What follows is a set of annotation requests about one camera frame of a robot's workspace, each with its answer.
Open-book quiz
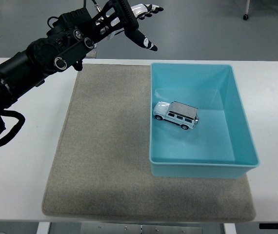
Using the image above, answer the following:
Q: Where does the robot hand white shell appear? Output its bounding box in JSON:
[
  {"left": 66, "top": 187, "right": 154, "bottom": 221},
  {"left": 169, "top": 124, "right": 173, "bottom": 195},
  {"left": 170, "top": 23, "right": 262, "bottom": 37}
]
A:
[{"left": 126, "top": 3, "right": 165, "bottom": 52}]

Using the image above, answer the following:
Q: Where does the white toy car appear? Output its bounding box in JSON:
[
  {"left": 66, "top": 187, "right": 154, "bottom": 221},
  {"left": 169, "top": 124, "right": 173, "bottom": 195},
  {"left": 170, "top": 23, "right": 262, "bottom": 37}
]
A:
[{"left": 152, "top": 100, "right": 200, "bottom": 131}]

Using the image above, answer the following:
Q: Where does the blue plastic box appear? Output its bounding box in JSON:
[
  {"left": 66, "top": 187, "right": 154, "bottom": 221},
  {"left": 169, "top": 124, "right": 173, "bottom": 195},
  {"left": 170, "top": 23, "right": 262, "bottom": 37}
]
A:
[{"left": 149, "top": 62, "right": 261, "bottom": 180}]

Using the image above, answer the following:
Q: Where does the white cart leg with caster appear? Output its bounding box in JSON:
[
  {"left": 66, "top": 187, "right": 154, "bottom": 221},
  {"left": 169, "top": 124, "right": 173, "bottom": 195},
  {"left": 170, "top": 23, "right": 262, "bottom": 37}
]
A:
[{"left": 242, "top": 0, "right": 251, "bottom": 21}]

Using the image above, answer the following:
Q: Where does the grey-brown felt mat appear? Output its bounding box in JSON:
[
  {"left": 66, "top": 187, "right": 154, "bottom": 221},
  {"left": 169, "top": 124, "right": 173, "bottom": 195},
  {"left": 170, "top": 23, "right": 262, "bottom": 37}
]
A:
[{"left": 42, "top": 63, "right": 257, "bottom": 223}]

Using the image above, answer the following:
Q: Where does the grey metal plate with screws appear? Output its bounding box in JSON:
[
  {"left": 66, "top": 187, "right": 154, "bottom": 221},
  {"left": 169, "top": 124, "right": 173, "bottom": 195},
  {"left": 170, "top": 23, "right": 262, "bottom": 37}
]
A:
[{"left": 80, "top": 223, "right": 224, "bottom": 234}]

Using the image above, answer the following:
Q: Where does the white table leg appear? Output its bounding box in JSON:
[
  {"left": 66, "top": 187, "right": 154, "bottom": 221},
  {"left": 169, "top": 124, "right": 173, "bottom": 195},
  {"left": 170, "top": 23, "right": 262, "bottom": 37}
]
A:
[
  {"left": 223, "top": 223, "right": 237, "bottom": 234},
  {"left": 36, "top": 222, "right": 51, "bottom": 234}
]

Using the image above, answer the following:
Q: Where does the black table control panel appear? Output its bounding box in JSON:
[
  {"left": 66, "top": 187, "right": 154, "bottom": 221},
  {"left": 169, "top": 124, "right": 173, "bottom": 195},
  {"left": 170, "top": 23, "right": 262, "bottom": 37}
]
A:
[{"left": 259, "top": 223, "right": 278, "bottom": 230}]

